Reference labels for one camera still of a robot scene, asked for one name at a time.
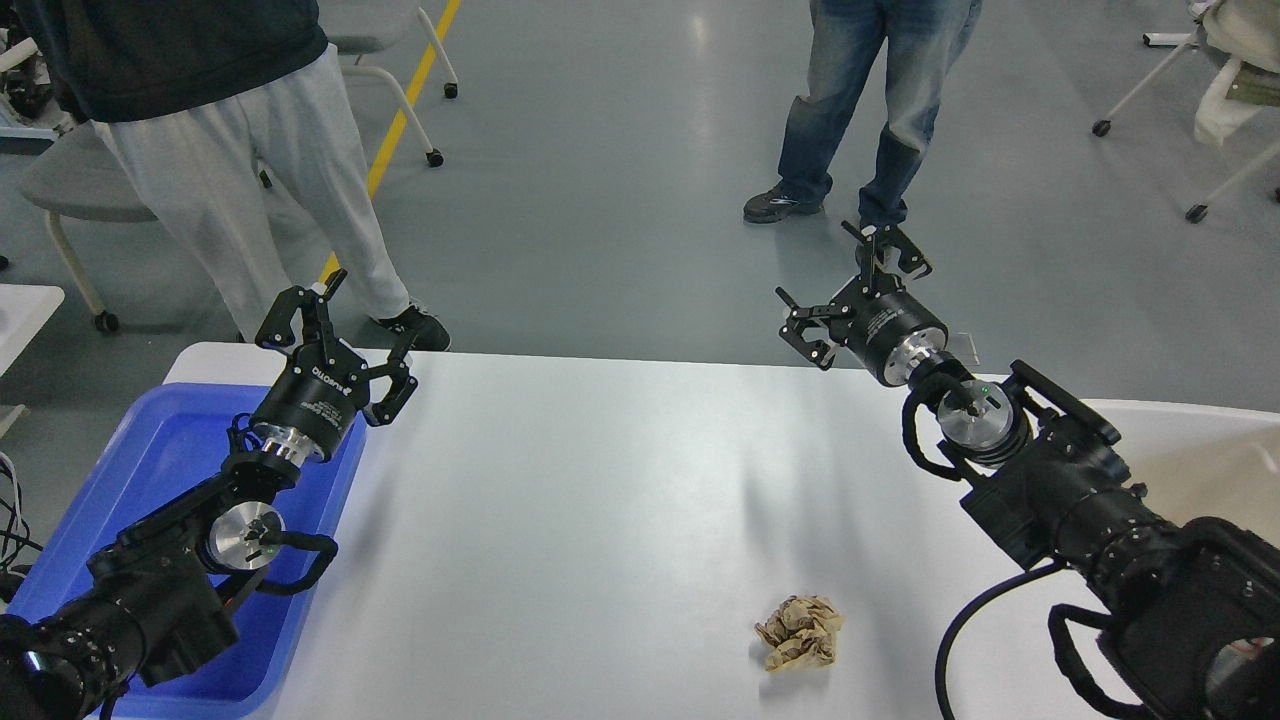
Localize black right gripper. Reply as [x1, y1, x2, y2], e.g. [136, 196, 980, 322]
[774, 222, 948, 387]

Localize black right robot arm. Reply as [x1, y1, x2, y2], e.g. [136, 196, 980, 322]
[778, 225, 1279, 719]

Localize white side table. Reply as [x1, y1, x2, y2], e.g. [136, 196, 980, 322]
[1, 283, 65, 375]

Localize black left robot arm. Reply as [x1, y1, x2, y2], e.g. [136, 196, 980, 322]
[3, 270, 436, 719]

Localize crumpled brown paper ball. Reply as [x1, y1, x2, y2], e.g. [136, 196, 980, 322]
[753, 594, 846, 673]

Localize grey office chair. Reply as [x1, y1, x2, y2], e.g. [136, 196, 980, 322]
[18, 124, 156, 334]

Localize white chair at right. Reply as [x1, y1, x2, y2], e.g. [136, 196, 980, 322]
[1091, 0, 1280, 223]

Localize white plastic bin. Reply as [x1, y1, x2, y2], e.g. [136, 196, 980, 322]
[1088, 398, 1279, 544]

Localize person in grey sweatpants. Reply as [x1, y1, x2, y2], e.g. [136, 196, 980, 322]
[15, 1, 451, 351]

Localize person in blue jeans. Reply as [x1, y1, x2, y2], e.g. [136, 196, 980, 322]
[741, 0, 986, 241]

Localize right metal floor plate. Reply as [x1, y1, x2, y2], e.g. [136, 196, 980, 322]
[947, 332, 982, 368]

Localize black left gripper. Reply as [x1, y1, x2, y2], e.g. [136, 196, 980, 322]
[250, 270, 419, 462]

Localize grey chair with white legs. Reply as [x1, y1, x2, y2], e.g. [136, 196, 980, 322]
[325, 0, 460, 169]

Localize black cables at left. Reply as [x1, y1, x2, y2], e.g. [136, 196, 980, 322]
[0, 452, 44, 601]

